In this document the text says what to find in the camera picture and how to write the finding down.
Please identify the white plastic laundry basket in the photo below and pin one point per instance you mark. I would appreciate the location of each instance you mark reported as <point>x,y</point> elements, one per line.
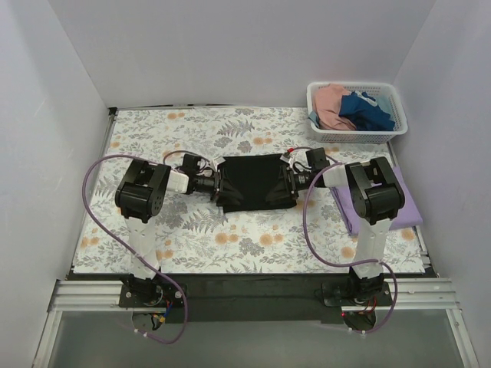
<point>388,100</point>

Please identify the black t shirt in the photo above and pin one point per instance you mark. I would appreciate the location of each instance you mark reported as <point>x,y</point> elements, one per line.
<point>254,177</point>

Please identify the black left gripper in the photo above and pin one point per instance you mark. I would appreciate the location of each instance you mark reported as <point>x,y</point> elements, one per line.
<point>219,187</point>

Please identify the folded purple t shirt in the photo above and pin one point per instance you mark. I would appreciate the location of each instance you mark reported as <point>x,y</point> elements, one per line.
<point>407,217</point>

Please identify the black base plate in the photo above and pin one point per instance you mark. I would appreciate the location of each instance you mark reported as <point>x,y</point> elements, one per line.
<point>255,297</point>

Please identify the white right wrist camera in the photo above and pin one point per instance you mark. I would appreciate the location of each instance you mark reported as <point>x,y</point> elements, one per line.
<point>287,157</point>

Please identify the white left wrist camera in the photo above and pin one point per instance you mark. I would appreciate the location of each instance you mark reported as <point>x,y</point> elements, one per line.
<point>216,162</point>

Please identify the aluminium frame rail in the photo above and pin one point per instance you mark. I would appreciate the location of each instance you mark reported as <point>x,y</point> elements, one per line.
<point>413,294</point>

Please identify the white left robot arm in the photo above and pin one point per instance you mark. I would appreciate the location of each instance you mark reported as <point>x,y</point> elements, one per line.
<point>140,198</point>

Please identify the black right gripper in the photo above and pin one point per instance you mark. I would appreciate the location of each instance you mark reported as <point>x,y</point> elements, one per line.
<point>288,182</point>

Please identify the blue t shirt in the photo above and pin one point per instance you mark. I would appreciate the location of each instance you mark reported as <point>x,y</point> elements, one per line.
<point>365,113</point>

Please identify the pink t shirt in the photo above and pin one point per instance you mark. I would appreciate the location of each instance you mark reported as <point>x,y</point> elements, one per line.
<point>327,105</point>

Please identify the floral patterned table mat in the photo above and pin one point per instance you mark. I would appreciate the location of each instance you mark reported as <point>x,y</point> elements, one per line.
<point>193,234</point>

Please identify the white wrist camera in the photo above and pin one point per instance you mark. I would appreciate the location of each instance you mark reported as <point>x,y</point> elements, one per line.
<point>287,157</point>
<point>216,162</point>

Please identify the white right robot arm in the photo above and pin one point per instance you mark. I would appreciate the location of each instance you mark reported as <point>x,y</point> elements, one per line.
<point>376,196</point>

